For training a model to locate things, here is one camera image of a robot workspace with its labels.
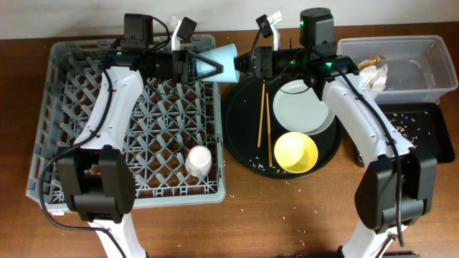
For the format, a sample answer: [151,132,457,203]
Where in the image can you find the wooden chopstick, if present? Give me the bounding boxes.
[257,81,265,148]
[265,93,273,167]

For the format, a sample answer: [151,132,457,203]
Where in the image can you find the food scraps and rice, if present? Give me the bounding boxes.
[387,112,433,148]

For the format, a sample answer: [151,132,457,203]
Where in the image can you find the yellow plastic bowl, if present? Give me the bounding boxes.
[274,132,318,173]

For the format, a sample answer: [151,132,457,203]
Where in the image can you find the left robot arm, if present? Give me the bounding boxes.
[54,14,223,257]

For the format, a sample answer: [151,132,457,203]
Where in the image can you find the round black tray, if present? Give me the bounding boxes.
[222,77,344,180]

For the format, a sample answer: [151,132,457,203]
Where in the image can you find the gold snack wrapper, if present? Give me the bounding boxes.
[358,55,385,70]

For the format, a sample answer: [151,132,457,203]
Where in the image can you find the white napkin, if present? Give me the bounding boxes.
[359,64,388,99]

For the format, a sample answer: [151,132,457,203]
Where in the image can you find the clear plastic waste bin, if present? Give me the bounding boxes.
[337,35,458,104]

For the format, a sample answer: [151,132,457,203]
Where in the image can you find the pink plastic cup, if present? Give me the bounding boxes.
[185,145,212,177]

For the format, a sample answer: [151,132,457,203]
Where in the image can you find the light blue plastic cup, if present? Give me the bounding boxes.
[200,44,240,83]

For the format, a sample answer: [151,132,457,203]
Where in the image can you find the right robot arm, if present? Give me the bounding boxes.
[235,7,437,257]

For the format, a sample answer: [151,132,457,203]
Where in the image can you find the grey dishwasher rack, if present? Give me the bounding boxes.
[26,39,226,212]

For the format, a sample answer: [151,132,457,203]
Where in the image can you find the grey round plate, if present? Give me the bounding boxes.
[273,80,335,135]

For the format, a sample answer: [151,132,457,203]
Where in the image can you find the black rectangular waste tray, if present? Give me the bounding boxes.
[379,102,455,163]

